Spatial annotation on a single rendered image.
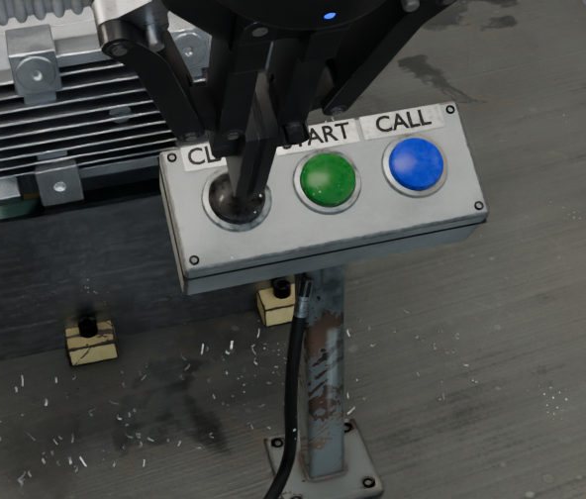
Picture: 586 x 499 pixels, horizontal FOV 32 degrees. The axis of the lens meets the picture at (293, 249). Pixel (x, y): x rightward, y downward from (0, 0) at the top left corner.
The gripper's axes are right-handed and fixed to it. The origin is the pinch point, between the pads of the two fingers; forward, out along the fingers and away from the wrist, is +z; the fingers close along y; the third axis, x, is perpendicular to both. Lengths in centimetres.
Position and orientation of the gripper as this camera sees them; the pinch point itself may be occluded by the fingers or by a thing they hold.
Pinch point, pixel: (248, 139)
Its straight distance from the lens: 47.4
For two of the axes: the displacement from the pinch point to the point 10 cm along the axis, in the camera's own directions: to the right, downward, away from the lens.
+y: -9.7, 1.9, -1.8
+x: 2.3, 9.4, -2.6
